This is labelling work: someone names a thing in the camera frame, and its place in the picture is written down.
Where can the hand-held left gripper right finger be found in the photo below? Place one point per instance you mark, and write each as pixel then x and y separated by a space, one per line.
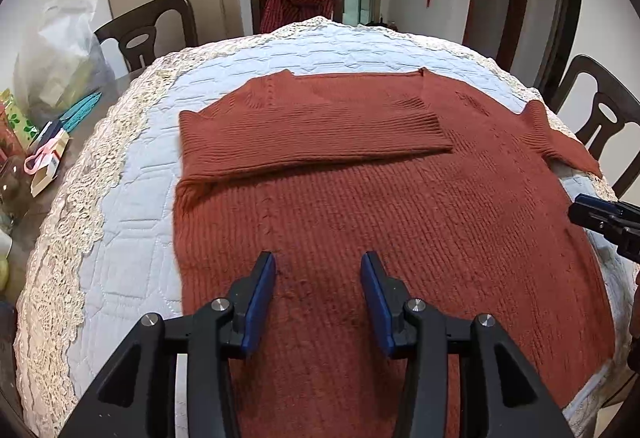
pixel 375 303

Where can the gift box with pink ribbon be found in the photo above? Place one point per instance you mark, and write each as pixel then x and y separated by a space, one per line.
pixel 47 162

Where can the rust-red knit sweater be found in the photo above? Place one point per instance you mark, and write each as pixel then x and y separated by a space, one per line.
pixel 350 198

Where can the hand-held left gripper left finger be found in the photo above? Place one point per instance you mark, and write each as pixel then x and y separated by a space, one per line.
pixel 260 298

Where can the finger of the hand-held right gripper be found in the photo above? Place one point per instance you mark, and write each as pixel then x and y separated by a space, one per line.
pixel 610 220

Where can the white plastic bag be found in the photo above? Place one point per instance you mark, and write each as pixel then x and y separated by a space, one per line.
pixel 55 57

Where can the colourful patterned packet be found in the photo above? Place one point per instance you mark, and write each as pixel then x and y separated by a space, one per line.
pixel 15 117

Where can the quilted tablecloth with lace edge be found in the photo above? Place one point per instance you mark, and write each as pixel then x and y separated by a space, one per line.
pixel 135 198

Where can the clear glass jar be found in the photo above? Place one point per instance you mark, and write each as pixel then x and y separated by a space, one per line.
pixel 12 188

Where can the teal braided item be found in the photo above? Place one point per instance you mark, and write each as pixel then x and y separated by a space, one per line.
pixel 80 110

